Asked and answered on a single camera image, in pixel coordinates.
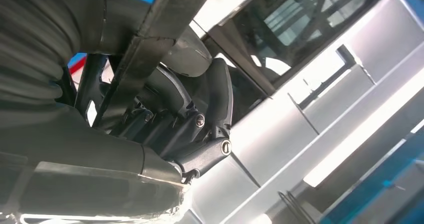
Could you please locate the blue metal shelf rack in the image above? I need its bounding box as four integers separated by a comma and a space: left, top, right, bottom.
67, 0, 424, 224

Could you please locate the white car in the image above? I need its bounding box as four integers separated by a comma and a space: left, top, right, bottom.
188, 0, 424, 224

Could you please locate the red barrier belt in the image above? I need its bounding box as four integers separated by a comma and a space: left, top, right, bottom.
68, 58, 88, 76

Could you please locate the thin black wire loop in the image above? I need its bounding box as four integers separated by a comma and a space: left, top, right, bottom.
277, 190, 316, 224

